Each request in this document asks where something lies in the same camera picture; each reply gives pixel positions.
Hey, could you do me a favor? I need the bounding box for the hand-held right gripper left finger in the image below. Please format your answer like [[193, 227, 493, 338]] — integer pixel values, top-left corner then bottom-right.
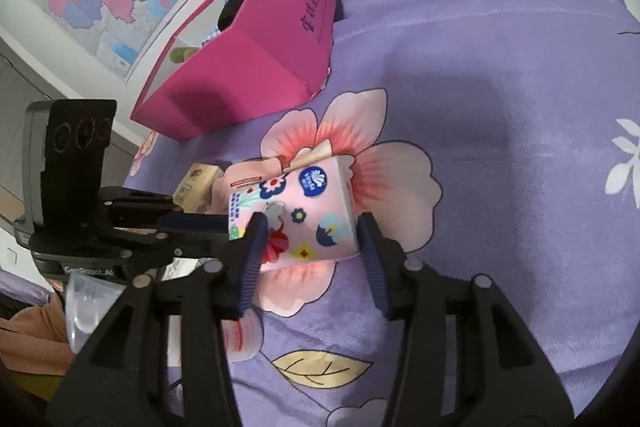
[[45, 213, 271, 427]]

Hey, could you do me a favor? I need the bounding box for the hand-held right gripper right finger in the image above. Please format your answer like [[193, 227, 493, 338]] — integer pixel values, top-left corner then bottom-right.
[[356, 213, 576, 427]]

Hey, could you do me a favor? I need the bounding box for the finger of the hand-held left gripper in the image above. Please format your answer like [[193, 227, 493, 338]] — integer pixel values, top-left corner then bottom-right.
[[107, 229, 231, 275], [100, 187, 231, 233]]

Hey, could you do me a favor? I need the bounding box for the pink floral tissue pack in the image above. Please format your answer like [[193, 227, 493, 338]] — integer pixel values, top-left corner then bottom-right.
[[227, 154, 362, 273]]

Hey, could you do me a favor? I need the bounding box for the clear printed plastic bag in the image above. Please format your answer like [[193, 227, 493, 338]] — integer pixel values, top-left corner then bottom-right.
[[65, 269, 128, 353]]

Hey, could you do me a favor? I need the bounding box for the pink cardboard box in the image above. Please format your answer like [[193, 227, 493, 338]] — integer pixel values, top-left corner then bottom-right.
[[130, 0, 346, 142]]

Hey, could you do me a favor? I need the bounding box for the black cloth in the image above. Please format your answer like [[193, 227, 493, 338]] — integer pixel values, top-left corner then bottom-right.
[[217, 0, 253, 32]]

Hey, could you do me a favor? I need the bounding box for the small yellow tissue pack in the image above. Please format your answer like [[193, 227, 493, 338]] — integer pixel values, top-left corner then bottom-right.
[[172, 162, 226, 212]]

